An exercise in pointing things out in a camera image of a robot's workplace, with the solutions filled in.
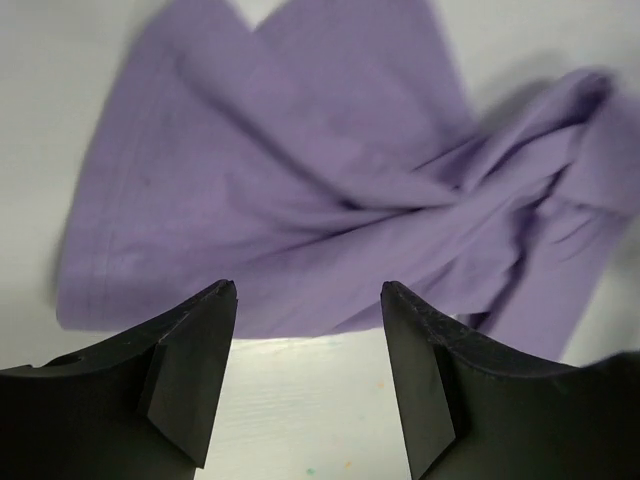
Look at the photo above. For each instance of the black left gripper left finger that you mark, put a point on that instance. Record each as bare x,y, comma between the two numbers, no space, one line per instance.
138,405

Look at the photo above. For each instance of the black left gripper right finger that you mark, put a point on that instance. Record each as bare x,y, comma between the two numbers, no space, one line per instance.
473,408

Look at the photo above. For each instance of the purple t shirt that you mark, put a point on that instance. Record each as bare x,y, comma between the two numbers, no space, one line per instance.
326,151

